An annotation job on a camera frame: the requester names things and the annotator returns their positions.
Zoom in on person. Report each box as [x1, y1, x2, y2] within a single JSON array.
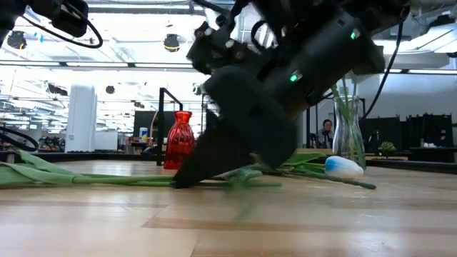
[[317, 119, 335, 149]]

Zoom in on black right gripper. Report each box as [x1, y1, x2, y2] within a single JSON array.
[[172, 19, 298, 189]]

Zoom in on small green potted plant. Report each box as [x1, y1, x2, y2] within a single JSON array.
[[378, 141, 397, 158]]

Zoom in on black curved cable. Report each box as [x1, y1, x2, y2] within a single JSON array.
[[0, 125, 39, 153]]

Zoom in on LED light bar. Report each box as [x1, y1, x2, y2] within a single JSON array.
[[0, 59, 457, 76]]

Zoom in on orange tulip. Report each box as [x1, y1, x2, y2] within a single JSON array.
[[17, 149, 176, 181]]

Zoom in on wooden shelf with black legs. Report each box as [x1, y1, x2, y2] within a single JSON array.
[[156, 87, 367, 167]]

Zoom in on black equipment cabinet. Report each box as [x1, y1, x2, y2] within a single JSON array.
[[358, 113, 455, 163]]

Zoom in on black ceiling-mounted device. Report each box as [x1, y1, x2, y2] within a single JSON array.
[[163, 34, 181, 53], [6, 30, 28, 50]]

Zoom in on black computer monitor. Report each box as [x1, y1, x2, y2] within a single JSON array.
[[133, 110, 176, 139]]

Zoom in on red glass vase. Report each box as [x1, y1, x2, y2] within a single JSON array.
[[163, 110, 196, 171]]

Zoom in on clear glass vase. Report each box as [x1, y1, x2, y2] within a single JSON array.
[[331, 94, 367, 171]]

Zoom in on purple artificial flower bunch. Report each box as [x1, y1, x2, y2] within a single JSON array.
[[262, 167, 378, 191]]

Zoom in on white square column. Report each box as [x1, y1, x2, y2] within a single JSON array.
[[65, 84, 99, 153]]

